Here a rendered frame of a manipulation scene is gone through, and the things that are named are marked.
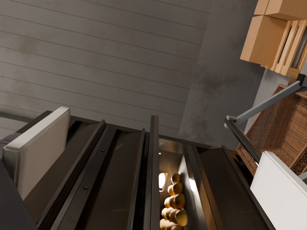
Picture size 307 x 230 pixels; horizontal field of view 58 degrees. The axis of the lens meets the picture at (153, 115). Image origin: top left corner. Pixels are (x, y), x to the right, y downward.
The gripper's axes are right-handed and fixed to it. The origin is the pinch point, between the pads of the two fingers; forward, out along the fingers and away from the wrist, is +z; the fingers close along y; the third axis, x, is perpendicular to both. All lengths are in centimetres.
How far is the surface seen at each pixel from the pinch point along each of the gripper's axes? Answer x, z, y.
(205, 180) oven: -53, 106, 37
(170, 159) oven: -65, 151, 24
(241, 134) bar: -17, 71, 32
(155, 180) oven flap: -39, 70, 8
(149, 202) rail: -40, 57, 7
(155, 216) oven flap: -40, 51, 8
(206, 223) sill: -54, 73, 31
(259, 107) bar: -9, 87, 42
